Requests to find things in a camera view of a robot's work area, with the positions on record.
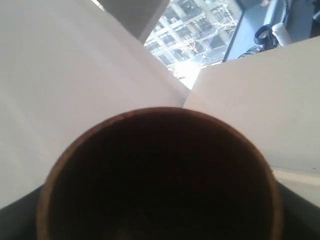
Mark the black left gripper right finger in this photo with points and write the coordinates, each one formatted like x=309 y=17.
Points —
x=301 y=218

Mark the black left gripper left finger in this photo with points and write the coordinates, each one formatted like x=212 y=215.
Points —
x=18 y=219

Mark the brown wooden cup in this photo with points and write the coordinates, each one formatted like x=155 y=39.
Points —
x=161 y=173

